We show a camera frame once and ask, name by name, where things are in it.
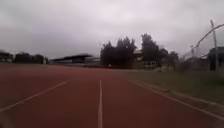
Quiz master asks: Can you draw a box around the grandstand building with flat roof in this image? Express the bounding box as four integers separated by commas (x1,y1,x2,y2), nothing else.
49,53,101,67

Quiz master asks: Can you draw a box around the dark building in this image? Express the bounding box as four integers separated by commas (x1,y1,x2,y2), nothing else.
208,46,224,72

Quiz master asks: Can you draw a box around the wire mesh fence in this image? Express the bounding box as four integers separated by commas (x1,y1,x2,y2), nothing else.
178,23,224,73

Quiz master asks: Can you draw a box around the group of dark trees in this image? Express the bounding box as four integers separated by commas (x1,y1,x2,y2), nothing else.
99,32,180,70

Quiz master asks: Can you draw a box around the red running track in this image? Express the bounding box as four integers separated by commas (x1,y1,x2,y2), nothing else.
0,63,224,128

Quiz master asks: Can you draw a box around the grey kerb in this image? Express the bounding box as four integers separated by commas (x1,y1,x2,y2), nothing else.
139,80,224,111

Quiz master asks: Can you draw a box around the pale building behind trees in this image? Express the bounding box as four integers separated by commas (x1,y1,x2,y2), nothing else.
132,48,158,70

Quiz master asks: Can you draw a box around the grass strip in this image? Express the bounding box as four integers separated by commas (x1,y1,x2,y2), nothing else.
128,69,224,106

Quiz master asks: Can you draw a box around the pale pole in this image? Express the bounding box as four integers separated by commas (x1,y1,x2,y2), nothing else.
209,19,220,72

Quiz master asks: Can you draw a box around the row of dark trees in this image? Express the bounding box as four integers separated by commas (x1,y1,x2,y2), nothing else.
0,50,50,65

